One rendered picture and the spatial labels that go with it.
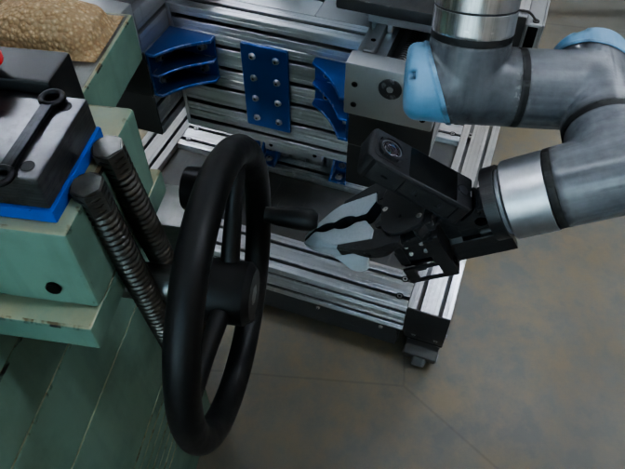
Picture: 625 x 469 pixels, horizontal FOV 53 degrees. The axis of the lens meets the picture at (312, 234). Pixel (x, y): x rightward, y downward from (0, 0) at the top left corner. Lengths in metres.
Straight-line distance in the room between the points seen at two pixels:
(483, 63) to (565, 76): 0.08
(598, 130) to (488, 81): 0.10
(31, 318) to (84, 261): 0.08
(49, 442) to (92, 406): 0.10
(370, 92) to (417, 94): 0.33
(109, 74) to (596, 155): 0.49
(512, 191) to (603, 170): 0.07
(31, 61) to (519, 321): 1.30
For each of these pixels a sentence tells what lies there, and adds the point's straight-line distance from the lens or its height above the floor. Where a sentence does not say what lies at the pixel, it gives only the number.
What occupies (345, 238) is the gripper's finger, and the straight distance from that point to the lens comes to 0.63.
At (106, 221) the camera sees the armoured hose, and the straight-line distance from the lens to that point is 0.48.
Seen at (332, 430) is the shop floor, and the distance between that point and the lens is 1.39.
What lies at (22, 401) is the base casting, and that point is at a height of 0.75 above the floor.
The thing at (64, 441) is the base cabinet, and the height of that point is 0.63.
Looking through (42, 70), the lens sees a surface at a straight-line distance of 0.52.
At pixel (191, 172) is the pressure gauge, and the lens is 0.87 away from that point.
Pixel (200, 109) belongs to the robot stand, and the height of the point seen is 0.51.
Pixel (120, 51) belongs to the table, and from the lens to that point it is 0.75.
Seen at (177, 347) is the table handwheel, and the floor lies 0.90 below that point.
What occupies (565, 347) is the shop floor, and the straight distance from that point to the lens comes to 1.59.
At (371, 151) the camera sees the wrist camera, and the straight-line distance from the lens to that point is 0.56.
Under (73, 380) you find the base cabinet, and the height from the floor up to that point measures 0.67.
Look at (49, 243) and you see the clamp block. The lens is 0.47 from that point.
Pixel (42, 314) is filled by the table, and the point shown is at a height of 0.87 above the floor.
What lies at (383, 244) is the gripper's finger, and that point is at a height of 0.82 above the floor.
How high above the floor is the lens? 1.29
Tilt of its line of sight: 50 degrees down
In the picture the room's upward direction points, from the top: straight up
